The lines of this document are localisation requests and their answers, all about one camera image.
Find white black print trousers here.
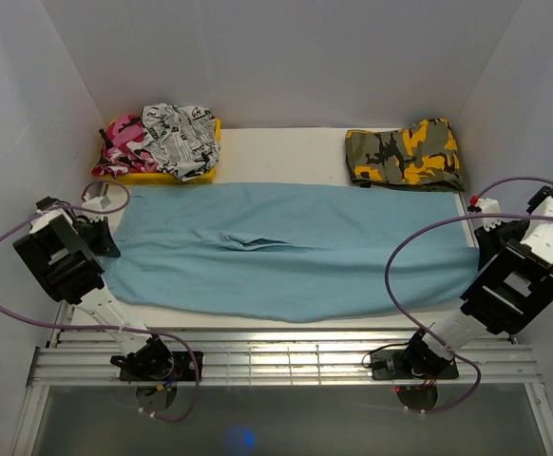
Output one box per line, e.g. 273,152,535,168
142,103,220,181

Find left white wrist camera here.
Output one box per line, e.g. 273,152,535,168
82,192,111,218

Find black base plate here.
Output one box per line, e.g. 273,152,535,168
369,350,459,380
110,351,204,383

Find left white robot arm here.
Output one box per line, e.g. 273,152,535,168
13,197,175,381

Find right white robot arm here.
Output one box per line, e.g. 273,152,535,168
401,185,553,377

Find pink camouflage trousers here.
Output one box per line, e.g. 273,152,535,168
91,114,158,179

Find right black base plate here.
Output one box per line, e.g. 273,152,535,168
369,350,459,380

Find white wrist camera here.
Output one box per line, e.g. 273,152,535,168
467,196,502,231
82,192,111,218

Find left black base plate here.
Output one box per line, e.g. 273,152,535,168
110,351,204,383

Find aluminium rail frame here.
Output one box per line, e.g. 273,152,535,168
13,305,553,455

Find yellow plastic tray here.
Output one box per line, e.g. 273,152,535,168
99,118,223,187

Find light blue trousers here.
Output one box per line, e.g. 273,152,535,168
104,183,478,323

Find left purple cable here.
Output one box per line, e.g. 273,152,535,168
0,179,202,424

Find camouflage yellow green trousers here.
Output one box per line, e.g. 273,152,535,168
344,118,467,193

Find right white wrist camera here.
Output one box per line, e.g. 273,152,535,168
467,196,502,231

